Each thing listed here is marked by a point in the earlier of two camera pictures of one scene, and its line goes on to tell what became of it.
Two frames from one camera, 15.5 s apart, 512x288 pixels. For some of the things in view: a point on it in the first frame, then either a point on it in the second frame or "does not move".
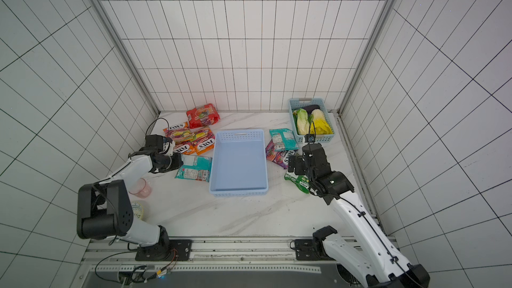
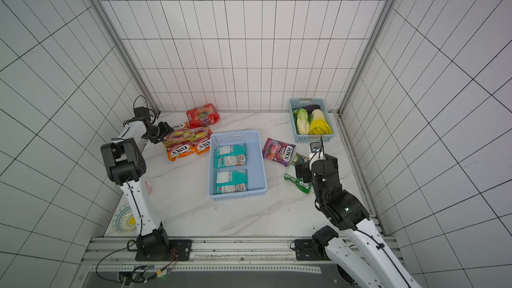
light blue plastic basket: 239,163 does not move
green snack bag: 302,182 does not move
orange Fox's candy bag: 203,141 does not move
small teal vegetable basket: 310,115 does not move
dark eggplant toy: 309,109 does not move
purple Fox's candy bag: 281,157 does not move
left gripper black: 177,163 → 165,129
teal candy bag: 283,139 → 229,155
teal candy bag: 195,167 → 231,181
